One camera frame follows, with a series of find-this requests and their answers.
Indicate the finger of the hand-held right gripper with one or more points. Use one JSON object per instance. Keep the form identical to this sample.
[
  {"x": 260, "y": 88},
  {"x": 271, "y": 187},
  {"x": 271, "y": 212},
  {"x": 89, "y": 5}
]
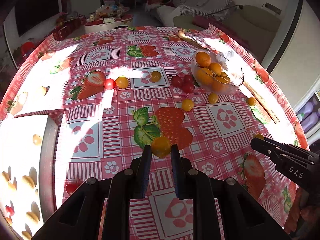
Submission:
[
  {"x": 263, "y": 147},
  {"x": 287, "y": 147}
]

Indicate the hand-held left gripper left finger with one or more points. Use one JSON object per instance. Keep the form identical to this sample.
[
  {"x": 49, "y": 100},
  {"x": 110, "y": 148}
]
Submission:
[{"x": 145, "y": 175}]

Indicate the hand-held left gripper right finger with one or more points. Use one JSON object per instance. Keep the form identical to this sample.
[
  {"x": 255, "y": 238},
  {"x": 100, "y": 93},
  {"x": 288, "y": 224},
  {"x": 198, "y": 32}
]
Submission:
[{"x": 175, "y": 175}]

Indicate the yellow cherry tomato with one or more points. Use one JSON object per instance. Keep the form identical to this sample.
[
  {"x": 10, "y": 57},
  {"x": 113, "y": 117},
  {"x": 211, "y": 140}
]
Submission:
[
  {"x": 9, "y": 220},
  {"x": 213, "y": 98},
  {"x": 161, "y": 147},
  {"x": 155, "y": 76},
  {"x": 258, "y": 136},
  {"x": 187, "y": 105},
  {"x": 251, "y": 101},
  {"x": 122, "y": 82}
]

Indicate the white rectangular tray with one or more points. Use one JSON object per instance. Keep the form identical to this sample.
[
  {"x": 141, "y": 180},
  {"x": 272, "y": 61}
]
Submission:
[{"x": 47, "y": 155}]

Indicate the red cherry tomato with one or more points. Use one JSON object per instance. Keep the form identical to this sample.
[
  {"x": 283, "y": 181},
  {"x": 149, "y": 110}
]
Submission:
[
  {"x": 9, "y": 210},
  {"x": 188, "y": 78},
  {"x": 176, "y": 80},
  {"x": 109, "y": 83},
  {"x": 188, "y": 88}
]

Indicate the purple bottle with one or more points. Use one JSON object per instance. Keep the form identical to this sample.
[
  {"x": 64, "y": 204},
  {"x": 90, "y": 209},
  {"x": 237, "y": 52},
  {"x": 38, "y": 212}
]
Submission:
[
  {"x": 311, "y": 123},
  {"x": 308, "y": 107}
]

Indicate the strawberry print checked tablecloth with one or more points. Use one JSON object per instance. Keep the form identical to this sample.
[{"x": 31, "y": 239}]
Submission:
[{"x": 112, "y": 135}]

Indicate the clear glass bowl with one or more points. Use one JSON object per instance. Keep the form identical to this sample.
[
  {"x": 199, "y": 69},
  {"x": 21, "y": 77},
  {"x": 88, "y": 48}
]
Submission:
[{"x": 232, "y": 65}]

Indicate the pile of small oranges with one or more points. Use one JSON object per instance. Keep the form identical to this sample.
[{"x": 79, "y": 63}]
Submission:
[{"x": 203, "y": 59}]

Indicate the pale green armchair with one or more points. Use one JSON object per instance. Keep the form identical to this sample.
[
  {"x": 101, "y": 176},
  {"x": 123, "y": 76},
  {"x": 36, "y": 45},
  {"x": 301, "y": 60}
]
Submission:
[{"x": 245, "y": 21}]

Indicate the white oval coffee table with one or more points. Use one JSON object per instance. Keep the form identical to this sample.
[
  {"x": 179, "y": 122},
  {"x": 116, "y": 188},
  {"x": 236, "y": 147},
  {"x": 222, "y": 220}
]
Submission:
[{"x": 107, "y": 25}]

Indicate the pale sofa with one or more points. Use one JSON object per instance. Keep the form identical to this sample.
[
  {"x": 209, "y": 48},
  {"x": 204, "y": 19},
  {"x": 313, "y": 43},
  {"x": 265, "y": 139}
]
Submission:
[{"x": 200, "y": 5}]

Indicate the red stool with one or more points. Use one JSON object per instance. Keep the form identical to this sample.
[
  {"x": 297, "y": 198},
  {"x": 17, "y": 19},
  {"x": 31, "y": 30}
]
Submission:
[{"x": 27, "y": 47}]

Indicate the black television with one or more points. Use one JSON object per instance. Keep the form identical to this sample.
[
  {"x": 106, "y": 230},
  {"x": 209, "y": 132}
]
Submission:
[{"x": 37, "y": 5}]

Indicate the wall socket strip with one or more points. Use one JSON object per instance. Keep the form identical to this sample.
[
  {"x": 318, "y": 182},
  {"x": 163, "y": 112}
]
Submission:
[{"x": 271, "y": 7}]

